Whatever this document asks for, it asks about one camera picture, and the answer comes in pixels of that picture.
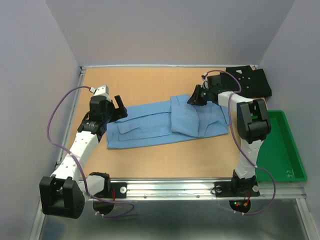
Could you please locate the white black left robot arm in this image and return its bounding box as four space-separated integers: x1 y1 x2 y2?
39 95 128 219

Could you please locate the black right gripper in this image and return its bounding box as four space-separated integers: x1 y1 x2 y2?
186 84 212 106

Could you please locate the light blue long sleeve shirt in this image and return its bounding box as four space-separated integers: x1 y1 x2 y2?
106 94 230 149

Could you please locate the folded black shirt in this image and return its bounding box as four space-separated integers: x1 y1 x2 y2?
225 65 272 98

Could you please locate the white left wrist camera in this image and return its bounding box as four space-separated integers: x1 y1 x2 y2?
89 85 109 97

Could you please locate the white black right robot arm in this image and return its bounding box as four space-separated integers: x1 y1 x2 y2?
188 73 271 198

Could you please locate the aluminium table frame rail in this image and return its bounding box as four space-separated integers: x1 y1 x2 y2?
37 68 318 240

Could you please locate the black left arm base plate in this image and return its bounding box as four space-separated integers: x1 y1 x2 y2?
94 182 128 200

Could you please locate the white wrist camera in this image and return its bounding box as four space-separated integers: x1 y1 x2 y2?
89 85 109 97
201 72 209 89

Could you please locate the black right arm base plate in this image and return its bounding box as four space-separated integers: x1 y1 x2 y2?
211 181 260 198

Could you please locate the green plastic tray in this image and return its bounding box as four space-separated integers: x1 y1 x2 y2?
257 110 308 182

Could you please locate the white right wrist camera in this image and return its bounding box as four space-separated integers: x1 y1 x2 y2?
201 72 209 89

